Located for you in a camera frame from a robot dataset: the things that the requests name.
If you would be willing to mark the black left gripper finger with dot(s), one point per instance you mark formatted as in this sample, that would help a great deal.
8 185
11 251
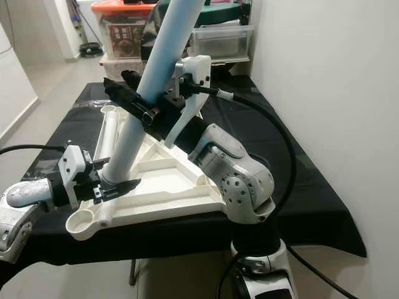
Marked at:
118 189
101 164

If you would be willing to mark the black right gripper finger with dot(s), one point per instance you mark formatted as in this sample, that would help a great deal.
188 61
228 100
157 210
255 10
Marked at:
131 103
133 78

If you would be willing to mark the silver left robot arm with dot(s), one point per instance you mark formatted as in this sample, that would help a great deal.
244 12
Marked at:
31 193

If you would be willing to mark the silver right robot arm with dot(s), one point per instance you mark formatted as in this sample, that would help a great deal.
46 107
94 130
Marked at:
243 180

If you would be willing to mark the white plastic children table top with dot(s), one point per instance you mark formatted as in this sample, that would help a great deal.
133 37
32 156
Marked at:
162 187

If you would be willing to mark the beige cloth covered table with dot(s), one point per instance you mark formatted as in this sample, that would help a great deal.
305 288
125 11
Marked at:
121 68

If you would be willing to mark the orange lid storage box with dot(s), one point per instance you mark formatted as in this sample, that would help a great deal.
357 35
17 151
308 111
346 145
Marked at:
118 34

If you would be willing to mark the clear plastic container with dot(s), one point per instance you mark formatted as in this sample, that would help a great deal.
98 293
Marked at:
224 42

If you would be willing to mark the green pot lid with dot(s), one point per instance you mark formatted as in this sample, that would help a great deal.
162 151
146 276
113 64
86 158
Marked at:
221 15

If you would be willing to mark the black tablecloth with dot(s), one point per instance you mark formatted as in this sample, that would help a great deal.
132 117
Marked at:
318 205

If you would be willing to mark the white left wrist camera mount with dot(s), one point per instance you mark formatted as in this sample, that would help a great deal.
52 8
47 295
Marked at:
72 171

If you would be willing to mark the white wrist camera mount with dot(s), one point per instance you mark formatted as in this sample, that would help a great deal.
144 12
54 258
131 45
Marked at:
72 171
196 71

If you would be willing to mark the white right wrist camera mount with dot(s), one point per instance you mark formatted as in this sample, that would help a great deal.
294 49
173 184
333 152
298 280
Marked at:
196 71

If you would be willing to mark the black folding table frame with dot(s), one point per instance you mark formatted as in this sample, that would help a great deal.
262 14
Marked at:
134 272

